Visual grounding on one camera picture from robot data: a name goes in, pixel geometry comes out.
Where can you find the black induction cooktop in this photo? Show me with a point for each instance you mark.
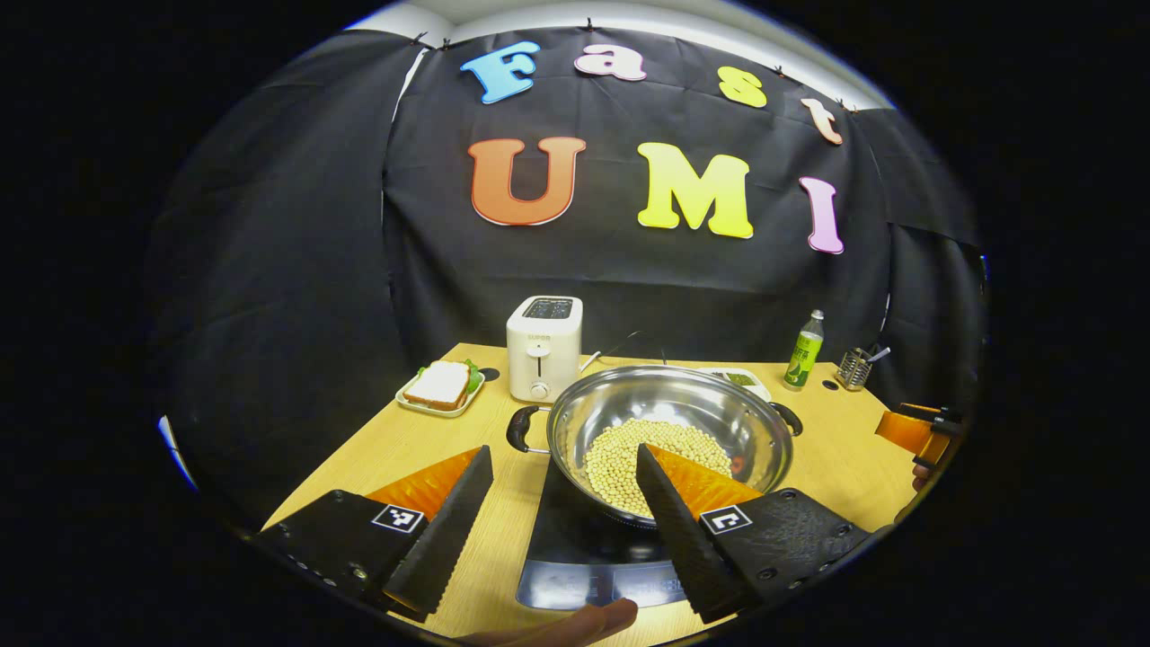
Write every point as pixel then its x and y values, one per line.
pixel 575 548

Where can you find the sandwich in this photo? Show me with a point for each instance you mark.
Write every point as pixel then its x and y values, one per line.
pixel 437 385

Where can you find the white toaster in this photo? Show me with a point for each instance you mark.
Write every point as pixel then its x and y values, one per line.
pixel 544 355

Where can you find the green bottle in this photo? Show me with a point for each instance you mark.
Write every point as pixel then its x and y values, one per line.
pixel 802 359

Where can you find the stainless steel pot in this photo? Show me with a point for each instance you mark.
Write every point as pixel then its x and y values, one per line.
pixel 665 395

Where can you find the metal mesh utensil holder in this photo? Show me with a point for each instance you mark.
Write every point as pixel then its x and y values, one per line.
pixel 853 370

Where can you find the divided dish of beans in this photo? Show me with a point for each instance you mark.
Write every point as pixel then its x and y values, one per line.
pixel 746 379

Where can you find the pile of soybeans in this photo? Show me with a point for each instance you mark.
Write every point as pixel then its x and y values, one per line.
pixel 615 463

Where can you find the metal spoon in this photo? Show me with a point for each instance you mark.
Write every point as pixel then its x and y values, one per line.
pixel 880 353

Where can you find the small white plate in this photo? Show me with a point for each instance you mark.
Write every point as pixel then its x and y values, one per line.
pixel 467 400

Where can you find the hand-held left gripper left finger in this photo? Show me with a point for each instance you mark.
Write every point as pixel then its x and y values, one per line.
pixel 445 539

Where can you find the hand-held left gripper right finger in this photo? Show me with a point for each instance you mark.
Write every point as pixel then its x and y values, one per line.
pixel 678 539

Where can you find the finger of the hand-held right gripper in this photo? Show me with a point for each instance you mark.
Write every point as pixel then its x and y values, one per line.
pixel 912 433

